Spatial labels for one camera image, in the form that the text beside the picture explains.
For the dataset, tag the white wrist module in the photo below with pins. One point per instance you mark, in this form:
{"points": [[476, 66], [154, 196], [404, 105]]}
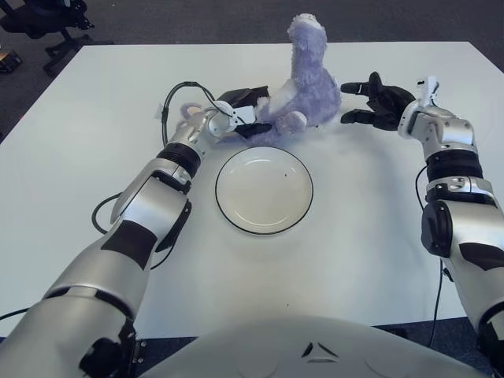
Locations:
{"points": [[244, 114], [429, 88]]}

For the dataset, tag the black metal frame part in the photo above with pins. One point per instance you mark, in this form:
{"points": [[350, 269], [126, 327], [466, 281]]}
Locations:
{"points": [[138, 354]]}

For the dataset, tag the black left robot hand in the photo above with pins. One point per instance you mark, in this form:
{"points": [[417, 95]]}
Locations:
{"points": [[240, 94]]}

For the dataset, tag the purple plush bunny doll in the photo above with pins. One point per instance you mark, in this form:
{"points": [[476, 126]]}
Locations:
{"points": [[311, 90]]}

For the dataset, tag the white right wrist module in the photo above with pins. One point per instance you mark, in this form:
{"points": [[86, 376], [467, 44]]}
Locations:
{"points": [[429, 88]]}

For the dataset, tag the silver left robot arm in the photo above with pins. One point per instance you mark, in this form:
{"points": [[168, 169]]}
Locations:
{"points": [[145, 204]]}

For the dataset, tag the white plate with black rim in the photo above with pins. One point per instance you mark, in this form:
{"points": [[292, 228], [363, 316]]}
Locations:
{"points": [[264, 193]]}

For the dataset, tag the black office chair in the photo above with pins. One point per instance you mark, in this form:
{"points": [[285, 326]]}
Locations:
{"points": [[35, 23]]}

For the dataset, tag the silver robot torso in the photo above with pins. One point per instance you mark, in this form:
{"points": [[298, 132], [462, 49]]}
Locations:
{"points": [[315, 354]]}

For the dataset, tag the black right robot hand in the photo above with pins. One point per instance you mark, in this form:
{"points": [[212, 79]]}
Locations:
{"points": [[390, 106]]}

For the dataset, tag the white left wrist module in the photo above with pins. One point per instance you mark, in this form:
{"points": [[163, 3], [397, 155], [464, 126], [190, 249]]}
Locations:
{"points": [[244, 114]]}

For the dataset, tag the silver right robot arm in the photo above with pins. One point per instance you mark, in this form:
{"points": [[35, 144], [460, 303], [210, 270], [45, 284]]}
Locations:
{"points": [[449, 134]]}

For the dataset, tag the yellow and black box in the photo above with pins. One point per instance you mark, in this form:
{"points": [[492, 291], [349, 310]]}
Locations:
{"points": [[10, 61]]}

